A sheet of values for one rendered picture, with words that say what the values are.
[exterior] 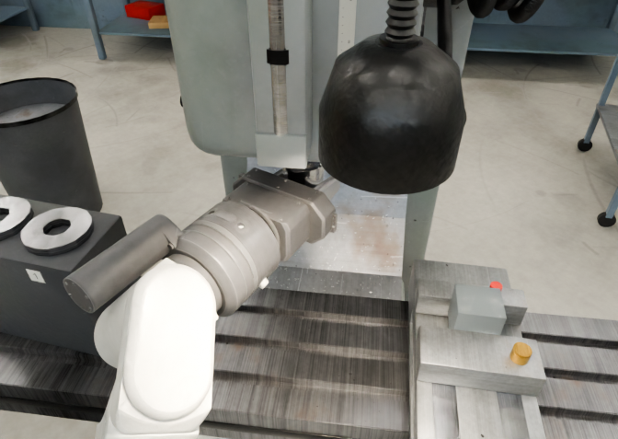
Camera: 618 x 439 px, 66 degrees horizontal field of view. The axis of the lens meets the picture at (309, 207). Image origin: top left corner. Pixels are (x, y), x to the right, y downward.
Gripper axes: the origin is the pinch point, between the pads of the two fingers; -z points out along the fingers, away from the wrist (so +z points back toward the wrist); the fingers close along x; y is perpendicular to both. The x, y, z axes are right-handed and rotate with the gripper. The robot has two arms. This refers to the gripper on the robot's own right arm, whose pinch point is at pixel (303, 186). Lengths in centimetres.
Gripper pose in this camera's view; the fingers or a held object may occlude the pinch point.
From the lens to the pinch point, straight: 55.3
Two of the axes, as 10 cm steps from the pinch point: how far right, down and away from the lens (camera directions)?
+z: -5.3, 5.1, -6.8
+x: -8.5, -3.2, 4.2
